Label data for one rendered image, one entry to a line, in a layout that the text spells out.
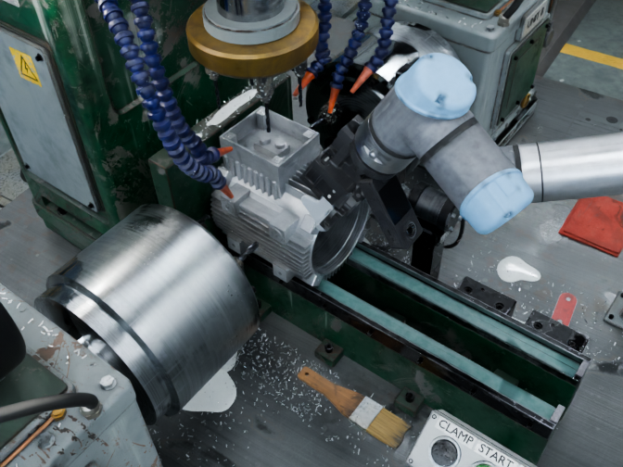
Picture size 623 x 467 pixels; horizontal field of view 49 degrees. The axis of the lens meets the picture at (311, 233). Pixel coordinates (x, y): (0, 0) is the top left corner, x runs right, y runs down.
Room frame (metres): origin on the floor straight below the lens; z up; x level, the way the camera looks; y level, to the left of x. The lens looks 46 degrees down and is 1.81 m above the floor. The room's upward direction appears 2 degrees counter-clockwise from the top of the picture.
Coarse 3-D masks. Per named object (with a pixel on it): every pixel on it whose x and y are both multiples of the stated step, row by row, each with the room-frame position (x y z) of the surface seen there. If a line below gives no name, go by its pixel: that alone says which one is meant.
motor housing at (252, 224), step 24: (216, 192) 0.82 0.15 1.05; (288, 192) 0.78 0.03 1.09; (216, 216) 0.80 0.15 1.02; (240, 216) 0.77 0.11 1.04; (264, 216) 0.75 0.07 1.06; (360, 216) 0.82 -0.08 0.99; (264, 240) 0.74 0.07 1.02; (312, 240) 0.71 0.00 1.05; (336, 240) 0.80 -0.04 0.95; (288, 264) 0.71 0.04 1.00; (312, 264) 0.75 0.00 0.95; (336, 264) 0.76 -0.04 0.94
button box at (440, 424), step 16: (432, 416) 0.39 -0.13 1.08; (448, 416) 0.40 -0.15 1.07; (432, 432) 0.38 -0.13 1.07; (448, 432) 0.38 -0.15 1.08; (464, 432) 0.37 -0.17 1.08; (416, 448) 0.37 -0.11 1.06; (464, 448) 0.36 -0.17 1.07; (480, 448) 0.35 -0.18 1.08; (496, 448) 0.35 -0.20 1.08; (416, 464) 0.35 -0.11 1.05; (432, 464) 0.35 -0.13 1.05; (464, 464) 0.34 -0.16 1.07; (496, 464) 0.34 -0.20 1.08; (512, 464) 0.33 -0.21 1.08; (528, 464) 0.34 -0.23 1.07
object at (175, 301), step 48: (96, 240) 0.64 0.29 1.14; (144, 240) 0.61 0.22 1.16; (192, 240) 0.62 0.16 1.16; (48, 288) 0.57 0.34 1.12; (96, 288) 0.53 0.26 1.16; (144, 288) 0.54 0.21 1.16; (192, 288) 0.55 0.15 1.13; (240, 288) 0.58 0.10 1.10; (96, 336) 0.49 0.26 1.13; (144, 336) 0.48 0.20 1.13; (192, 336) 0.51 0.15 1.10; (240, 336) 0.55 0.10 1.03; (144, 384) 0.45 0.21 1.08; (192, 384) 0.48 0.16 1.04
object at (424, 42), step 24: (408, 24) 1.13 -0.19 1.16; (360, 48) 1.06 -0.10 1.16; (408, 48) 1.06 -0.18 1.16; (432, 48) 1.07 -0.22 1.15; (360, 72) 1.00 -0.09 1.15; (384, 72) 0.99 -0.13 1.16; (312, 96) 1.06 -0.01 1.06; (360, 96) 0.99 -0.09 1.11; (384, 96) 0.97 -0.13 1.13; (312, 120) 1.05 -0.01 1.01; (336, 120) 1.02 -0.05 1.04; (408, 168) 0.93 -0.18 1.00
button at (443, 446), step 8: (440, 440) 0.37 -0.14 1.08; (448, 440) 0.37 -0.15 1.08; (432, 448) 0.36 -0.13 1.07; (440, 448) 0.36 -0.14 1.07; (448, 448) 0.36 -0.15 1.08; (456, 448) 0.36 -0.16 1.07; (432, 456) 0.35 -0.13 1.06; (440, 456) 0.35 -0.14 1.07; (448, 456) 0.35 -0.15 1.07; (456, 456) 0.35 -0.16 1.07; (440, 464) 0.35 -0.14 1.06; (448, 464) 0.34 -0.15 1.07
